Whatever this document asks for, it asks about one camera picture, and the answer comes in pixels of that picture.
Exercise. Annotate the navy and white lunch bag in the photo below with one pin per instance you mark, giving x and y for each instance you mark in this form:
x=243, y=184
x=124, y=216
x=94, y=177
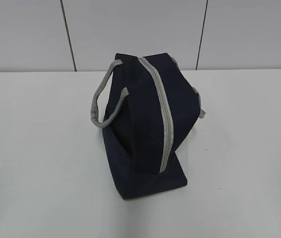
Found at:
x=145, y=108

